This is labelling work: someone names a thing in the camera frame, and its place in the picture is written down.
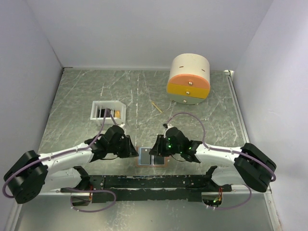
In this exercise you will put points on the gold card stack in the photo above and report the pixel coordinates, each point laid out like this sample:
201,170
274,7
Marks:
117,114

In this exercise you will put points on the white card storage box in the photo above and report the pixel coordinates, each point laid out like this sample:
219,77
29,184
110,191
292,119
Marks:
107,110

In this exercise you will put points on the round white drawer cabinet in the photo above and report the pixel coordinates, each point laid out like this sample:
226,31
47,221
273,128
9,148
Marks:
189,79

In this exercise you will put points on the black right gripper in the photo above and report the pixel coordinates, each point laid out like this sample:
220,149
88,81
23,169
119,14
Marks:
158,149

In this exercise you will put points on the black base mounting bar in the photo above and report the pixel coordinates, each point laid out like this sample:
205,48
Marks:
165,187

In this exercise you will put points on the white card stack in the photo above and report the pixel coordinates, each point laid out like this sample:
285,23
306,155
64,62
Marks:
95,112

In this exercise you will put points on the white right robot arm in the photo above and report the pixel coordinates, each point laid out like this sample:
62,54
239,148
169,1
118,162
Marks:
251,166

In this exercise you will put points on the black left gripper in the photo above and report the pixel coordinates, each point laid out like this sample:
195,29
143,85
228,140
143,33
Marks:
130,150

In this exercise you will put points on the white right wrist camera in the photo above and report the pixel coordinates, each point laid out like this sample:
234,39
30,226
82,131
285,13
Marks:
167,126

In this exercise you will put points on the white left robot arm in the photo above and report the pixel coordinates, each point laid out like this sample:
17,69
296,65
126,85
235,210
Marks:
34,173

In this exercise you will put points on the pink leather card holder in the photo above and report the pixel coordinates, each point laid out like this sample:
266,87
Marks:
152,160

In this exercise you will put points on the aluminium right side rail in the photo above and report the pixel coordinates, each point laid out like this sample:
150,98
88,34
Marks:
229,76

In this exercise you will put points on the small wooden stick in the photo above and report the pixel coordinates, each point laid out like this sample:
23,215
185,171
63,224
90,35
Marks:
157,108

